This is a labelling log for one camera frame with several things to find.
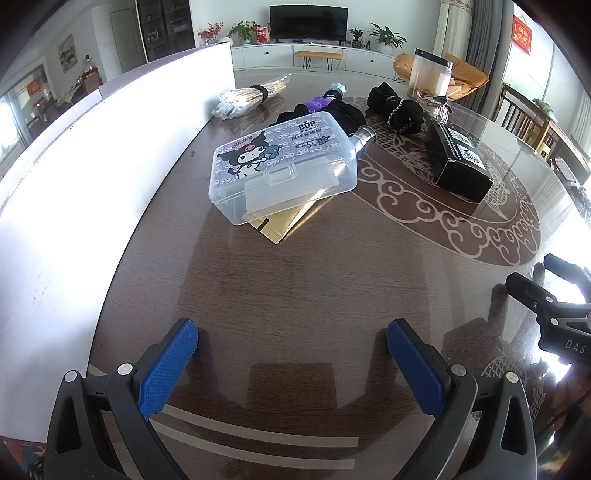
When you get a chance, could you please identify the leafy green potted plant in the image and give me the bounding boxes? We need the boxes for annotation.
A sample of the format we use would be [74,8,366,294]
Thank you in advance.
[228,21,257,45]

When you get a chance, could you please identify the black cardboard box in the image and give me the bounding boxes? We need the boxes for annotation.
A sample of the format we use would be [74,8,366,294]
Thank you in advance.
[424,119,495,204]

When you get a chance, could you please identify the white sheer curtain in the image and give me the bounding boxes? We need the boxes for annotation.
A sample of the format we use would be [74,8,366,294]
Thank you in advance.
[434,0,475,58]

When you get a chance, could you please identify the red wall hanging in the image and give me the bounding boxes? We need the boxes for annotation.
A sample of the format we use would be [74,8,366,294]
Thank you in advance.
[512,15,533,55]

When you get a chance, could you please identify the clear glass perfume bottle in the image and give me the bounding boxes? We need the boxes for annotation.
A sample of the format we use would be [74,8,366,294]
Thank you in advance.
[416,90,455,123]

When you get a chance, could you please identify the large green potted plant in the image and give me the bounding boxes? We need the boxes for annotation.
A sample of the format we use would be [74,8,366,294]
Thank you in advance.
[369,24,407,54]

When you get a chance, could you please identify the framed wall painting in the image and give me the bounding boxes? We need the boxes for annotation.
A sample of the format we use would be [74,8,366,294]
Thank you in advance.
[58,34,75,72]

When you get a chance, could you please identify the wooden side table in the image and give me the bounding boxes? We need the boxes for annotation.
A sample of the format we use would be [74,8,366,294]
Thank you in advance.
[547,117,591,188]

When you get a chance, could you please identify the dark wooden chair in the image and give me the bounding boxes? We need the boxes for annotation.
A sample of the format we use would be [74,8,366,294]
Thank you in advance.
[494,84,555,153]

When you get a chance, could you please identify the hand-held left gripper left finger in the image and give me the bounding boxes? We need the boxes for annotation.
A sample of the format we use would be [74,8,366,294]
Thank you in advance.
[44,318,200,480]

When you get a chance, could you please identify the clear canister with black lid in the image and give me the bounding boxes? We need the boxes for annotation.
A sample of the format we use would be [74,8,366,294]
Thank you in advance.
[407,48,454,100]

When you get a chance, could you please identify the dark glass display cabinet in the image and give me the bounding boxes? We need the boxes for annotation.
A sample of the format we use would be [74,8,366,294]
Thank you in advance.
[135,0,195,63]

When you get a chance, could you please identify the bagged bamboo stick bundle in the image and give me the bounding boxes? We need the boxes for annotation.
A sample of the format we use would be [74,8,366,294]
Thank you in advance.
[211,73,294,121]

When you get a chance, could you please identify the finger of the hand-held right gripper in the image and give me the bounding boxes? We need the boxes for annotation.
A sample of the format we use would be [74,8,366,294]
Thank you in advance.
[505,272,591,326]
[543,253,591,296]

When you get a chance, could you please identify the black television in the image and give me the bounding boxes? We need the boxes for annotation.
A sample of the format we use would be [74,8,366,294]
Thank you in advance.
[269,4,348,42]

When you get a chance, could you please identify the black fuzzy cloth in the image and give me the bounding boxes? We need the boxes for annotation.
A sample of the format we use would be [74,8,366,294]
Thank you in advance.
[277,99,370,134]

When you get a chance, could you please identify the orange lounge chair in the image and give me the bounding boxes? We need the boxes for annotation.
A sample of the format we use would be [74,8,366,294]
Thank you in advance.
[393,52,489,100]

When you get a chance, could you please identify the grey curtain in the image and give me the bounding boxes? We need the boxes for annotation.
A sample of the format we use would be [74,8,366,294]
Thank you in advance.
[466,0,515,80]

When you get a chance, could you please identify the clear cartoon print plastic box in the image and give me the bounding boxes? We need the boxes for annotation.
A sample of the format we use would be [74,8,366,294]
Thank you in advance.
[209,111,359,227]

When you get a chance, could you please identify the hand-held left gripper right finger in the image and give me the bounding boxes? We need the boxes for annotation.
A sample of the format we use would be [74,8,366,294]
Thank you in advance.
[387,318,539,480]

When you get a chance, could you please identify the orange bench with metal legs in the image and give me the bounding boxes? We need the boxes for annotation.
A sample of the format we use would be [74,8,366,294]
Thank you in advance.
[294,50,343,71]

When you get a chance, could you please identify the red flower arrangement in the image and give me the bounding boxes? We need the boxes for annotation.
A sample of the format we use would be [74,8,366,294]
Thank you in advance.
[198,23,225,47]

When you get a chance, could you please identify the silver capped small bottle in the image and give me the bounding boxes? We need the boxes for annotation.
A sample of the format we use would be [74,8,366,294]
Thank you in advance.
[348,126,378,153]

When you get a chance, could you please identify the gold paper envelope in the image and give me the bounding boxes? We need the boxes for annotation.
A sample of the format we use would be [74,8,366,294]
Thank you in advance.
[248,198,325,244]

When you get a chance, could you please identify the white television cabinet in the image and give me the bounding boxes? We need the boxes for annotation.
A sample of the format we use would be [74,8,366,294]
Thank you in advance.
[231,42,403,79]

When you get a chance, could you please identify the white board panel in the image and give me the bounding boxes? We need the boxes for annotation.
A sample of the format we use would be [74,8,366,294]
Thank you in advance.
[0,41,236,446]

